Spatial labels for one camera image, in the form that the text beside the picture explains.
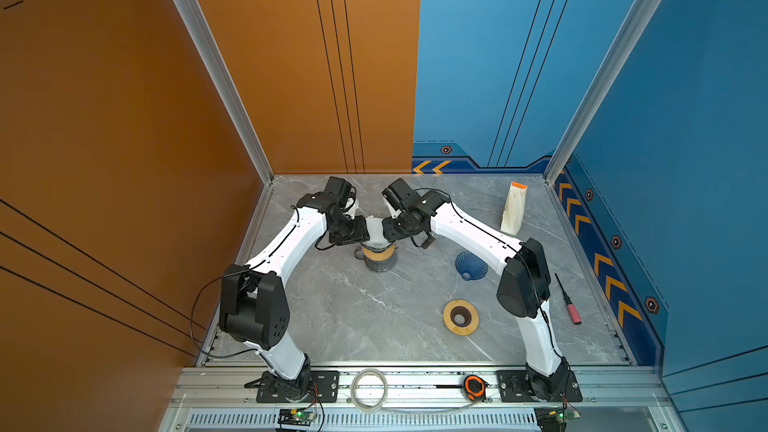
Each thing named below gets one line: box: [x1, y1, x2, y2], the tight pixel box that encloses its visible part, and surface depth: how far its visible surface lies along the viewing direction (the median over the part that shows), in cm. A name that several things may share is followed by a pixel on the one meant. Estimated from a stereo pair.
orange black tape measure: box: [462, 374, 490, 402], surface depth 72 cm
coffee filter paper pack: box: [500, 181, 528, 236], surface depth 104 cm
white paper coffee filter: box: [363, 215, 392, 248], surface depth 86 cm
